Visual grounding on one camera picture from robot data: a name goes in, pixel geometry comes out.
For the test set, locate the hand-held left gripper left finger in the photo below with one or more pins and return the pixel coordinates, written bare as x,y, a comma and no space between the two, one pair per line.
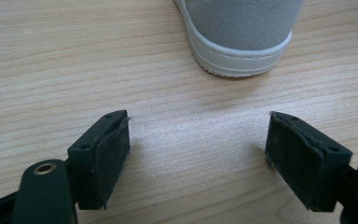
99,161

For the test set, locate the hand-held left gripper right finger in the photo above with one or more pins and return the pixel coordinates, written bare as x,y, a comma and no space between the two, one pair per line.
304,165

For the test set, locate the grey shoe with white sole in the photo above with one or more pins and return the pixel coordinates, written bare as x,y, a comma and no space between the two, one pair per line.
245,25

